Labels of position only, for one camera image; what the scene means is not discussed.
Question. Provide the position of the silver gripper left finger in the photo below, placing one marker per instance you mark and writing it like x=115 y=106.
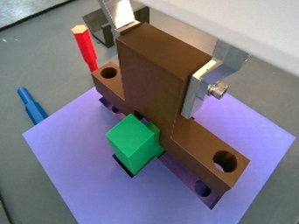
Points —
x=121 y=16

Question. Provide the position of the blue peg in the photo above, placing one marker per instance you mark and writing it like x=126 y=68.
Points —
x=34 y=108

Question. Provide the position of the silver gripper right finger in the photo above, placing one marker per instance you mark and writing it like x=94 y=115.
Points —
x=206 y=80

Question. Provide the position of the red peg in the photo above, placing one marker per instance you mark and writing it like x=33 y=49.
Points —
x=86 y=46

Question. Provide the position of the brown T-shaped block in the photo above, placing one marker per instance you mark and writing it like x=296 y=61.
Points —
x=146 y=85

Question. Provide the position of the green U-shaped block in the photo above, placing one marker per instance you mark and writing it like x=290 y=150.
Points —
x=135 y=143

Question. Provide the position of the purple board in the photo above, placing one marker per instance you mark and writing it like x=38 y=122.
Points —
x=103 y=196

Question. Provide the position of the dark grey block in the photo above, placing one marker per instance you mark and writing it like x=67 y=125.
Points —
x=101 y=28

